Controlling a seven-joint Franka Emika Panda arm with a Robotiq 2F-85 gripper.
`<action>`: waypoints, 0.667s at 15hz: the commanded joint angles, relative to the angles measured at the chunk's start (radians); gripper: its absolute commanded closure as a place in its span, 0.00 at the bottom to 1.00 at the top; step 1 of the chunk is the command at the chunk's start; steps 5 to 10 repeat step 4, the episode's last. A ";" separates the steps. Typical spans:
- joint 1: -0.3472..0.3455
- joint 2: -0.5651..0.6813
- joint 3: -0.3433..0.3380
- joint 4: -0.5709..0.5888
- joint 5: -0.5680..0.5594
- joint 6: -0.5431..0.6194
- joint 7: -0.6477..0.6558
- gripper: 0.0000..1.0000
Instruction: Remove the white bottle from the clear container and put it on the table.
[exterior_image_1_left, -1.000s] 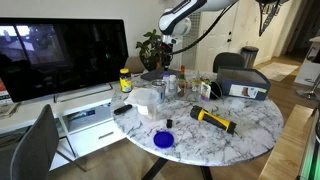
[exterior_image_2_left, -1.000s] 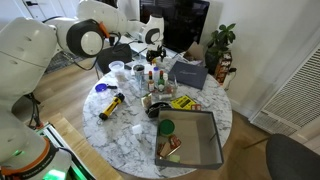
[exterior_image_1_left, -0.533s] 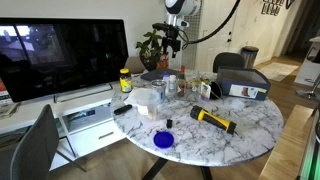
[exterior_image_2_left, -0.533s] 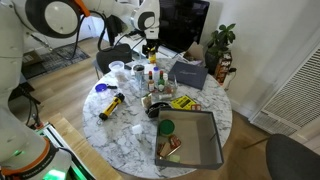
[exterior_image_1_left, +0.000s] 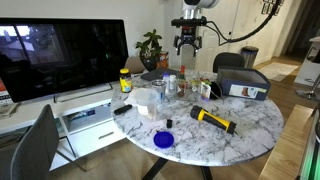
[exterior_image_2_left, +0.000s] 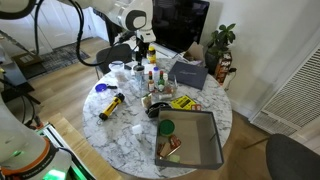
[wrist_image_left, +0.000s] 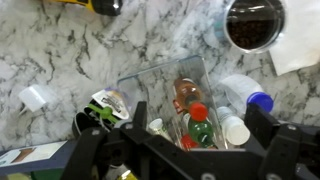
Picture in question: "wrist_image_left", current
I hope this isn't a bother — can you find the green bottle with red cap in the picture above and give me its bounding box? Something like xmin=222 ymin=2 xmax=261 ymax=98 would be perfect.
xmin=187 ymin=101 xmax=216 ymax=149

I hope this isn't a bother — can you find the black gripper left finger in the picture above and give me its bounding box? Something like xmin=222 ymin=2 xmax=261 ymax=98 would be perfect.
xmin=59 ymin=101 xmax=148 ymax=180

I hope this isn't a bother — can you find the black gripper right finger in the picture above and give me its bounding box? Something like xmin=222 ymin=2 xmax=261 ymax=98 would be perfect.
xmin=244 ymin=103 xmax=320 ymax=180

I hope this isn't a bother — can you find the yellow flat box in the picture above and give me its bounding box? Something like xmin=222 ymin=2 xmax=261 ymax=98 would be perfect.
xmin=117 ymin=169 xmax=138 ymax=180

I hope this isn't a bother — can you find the small red capped item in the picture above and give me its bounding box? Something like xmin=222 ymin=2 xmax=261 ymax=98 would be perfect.
xmin=179 ymin=133 xmax=201 ymax=151

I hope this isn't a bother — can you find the clear plastic container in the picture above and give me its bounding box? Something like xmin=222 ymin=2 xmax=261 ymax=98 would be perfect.
xmin=116 ymin=54 xmax=230 ymax=151
xmin=268 ymin=0 xmax=320 ymax=77

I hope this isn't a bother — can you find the white bottle with blue cap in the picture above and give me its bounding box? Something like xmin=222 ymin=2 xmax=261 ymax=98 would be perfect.
xmin=218 ymin=73 xmax=275 ymax=116

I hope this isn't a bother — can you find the copper brown jar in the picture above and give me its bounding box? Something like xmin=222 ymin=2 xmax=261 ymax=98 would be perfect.
xmin=172 ymin=77 xmax=204 ymax=116

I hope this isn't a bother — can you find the yellow and black flashlight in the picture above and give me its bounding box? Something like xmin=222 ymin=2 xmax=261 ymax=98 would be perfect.
xmin=49 ymin=0 xmax=125 ymax=17

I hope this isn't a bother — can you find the small cream bottle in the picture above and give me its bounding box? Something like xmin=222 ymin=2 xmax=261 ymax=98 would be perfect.
xmin=147 ymin=117 xmax=175 ymax=143

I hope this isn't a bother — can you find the green round lid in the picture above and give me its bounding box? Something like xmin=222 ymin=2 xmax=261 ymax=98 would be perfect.
xmin=30 ymin=168 xmax=65 ymax=180

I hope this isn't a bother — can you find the small white pill bottle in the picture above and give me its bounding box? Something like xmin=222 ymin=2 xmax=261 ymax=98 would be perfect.
xmin=216 ymin=105 xmax=251 ymax=147

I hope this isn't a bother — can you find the packet with green clip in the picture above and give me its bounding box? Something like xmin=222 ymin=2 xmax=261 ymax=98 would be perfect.
xmin=87 ymin=87 xmax=131 ymax=125

